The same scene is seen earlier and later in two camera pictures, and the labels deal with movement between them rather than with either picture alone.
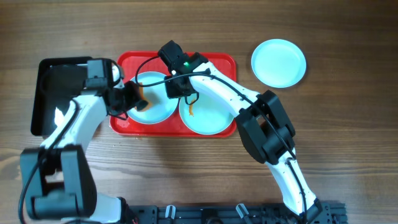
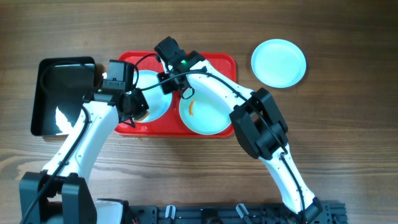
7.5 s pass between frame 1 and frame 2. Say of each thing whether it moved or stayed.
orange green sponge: moved
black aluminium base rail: stayed
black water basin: stayed
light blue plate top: moved
